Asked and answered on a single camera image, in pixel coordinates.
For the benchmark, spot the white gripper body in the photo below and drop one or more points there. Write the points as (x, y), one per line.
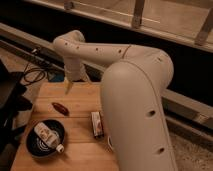
(75, 70)

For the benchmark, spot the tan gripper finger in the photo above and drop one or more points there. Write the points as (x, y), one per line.
(68, 85)

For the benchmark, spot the dark red pepper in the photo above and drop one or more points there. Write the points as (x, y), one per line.
(60, 108)

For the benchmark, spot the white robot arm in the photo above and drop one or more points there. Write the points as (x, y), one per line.
(131, 89)

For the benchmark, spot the blue box on floor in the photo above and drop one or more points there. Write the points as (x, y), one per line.
(57, 78)

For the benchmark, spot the rectangular candy bar box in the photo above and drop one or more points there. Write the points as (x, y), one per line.
(97, 125)

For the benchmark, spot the white plastic bottle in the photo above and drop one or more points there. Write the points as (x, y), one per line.
(49, 137)

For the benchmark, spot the black chair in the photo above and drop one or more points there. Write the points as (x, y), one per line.
(12, 102)

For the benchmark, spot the black round bowl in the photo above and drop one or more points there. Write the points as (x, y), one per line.
(36, 147)

